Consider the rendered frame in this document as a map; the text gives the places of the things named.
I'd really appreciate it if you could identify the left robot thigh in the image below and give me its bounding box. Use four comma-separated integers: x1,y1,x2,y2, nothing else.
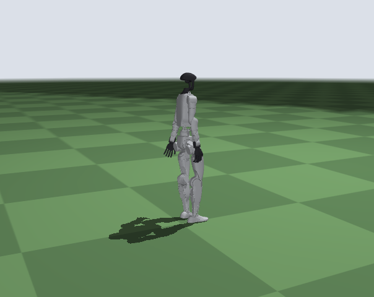
173,141,190,185

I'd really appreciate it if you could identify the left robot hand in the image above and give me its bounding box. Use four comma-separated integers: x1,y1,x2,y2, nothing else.
164,138,176,157

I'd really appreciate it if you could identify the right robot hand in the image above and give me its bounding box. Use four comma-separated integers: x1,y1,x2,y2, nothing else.
193,141,203,163

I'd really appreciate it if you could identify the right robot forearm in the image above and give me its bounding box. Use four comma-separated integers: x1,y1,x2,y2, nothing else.
190,118,200,146

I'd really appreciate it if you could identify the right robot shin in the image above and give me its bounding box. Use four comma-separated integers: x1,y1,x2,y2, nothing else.
189,179,202,217

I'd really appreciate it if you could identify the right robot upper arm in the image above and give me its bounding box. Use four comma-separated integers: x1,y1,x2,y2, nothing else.
186,95,197,125

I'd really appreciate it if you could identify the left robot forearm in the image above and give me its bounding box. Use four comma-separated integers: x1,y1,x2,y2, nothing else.
170,121,180,142

